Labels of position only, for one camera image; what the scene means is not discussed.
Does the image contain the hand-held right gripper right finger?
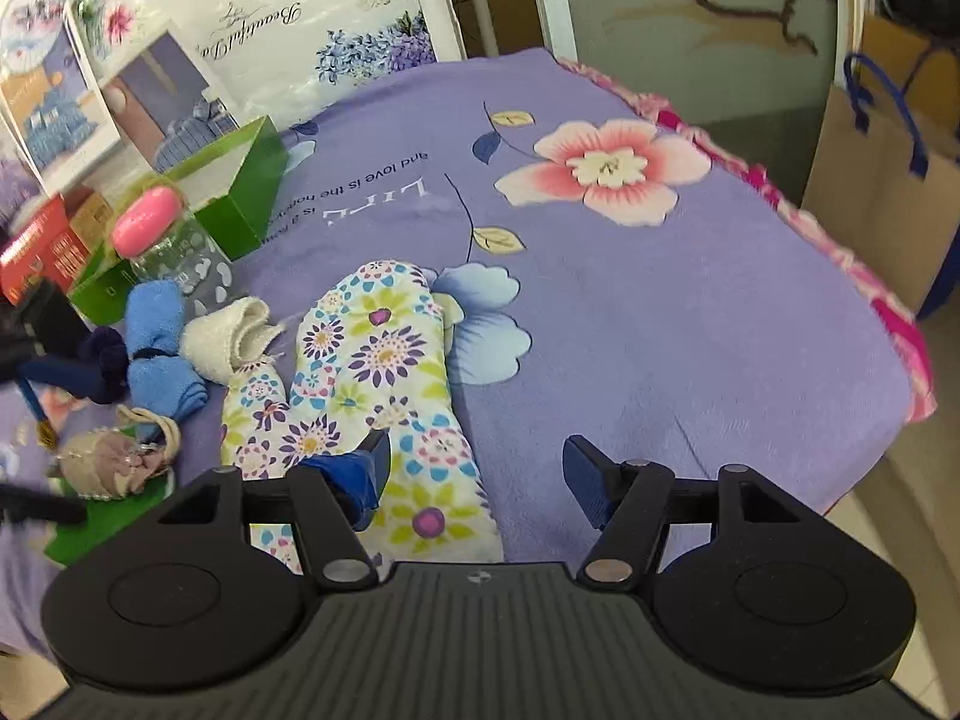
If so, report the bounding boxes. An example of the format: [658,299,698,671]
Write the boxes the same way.
[562,435,803,586]

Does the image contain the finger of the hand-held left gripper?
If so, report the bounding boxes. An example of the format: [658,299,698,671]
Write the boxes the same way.
[0,484,88,527]
[15,357,106,406]

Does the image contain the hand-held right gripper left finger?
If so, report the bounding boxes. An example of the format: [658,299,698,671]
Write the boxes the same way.
[154,431,392,592]

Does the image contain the navy pompom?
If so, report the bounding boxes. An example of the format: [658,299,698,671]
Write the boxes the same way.
[79,326,130,402]

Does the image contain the blue cloth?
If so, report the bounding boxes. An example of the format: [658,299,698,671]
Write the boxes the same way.
[124,280,207,421]

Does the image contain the floral oven mitt green lining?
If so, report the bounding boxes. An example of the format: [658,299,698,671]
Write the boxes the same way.
[220,260,505,563]

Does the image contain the glass bottle pink lid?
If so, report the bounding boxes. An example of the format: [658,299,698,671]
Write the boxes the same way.
[111,185,233,316]

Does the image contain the green cardboard box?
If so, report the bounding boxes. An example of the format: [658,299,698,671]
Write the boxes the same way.
[71,116,290,323]

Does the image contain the red cracker box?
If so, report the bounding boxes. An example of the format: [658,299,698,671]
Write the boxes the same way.
[0,193,115,305]

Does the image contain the purple bedding package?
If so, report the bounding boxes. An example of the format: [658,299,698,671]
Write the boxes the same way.
[0,157,47,230]

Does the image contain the cream rolled cloth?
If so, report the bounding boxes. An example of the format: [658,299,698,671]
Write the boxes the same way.
[180,298,282,385]

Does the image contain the purple floral bedsheet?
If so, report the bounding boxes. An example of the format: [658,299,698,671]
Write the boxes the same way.
[0,45,938,661]

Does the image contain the blue checked bedding package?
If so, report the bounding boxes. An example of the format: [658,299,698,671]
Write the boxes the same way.
[0,0,122,196]

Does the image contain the floral bedding package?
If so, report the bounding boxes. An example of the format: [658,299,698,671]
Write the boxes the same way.
[67,0,462,166]

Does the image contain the frosted glass door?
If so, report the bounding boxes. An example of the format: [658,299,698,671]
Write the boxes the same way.
[525,0,841,128]

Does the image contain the metal pole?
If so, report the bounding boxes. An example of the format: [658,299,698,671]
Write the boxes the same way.
[450,0,500,61]

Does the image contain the brown paper bag blue handles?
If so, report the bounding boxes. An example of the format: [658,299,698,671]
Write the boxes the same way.
[799,52,960,316]

